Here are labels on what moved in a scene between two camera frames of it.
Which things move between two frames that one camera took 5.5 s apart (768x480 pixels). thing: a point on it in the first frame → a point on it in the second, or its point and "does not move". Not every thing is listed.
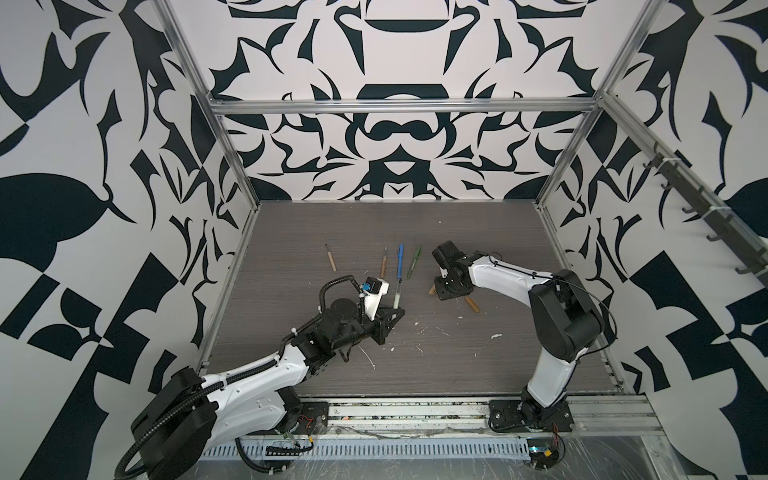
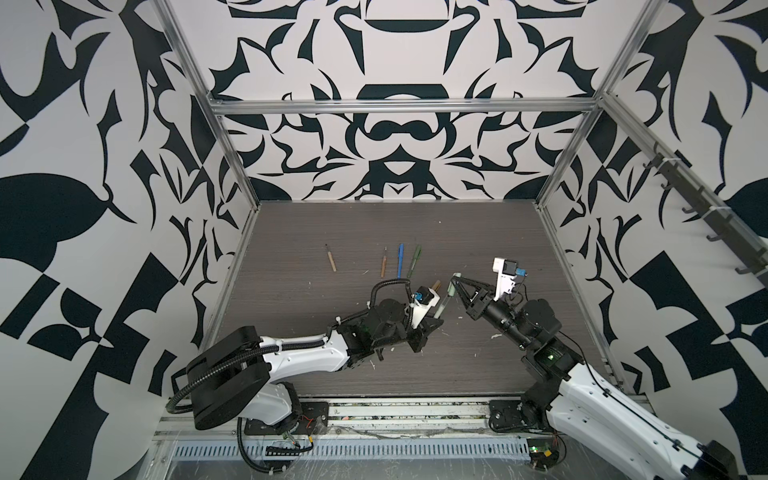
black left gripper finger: x=386 y=318 → x=431 y=323
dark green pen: x=414 y=261 does not move
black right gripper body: x=446 y=288 → x=507 y=321
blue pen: x=400 y=260 does not move
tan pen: x=332 y=261 does not move
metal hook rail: x=726 y=225 does not move
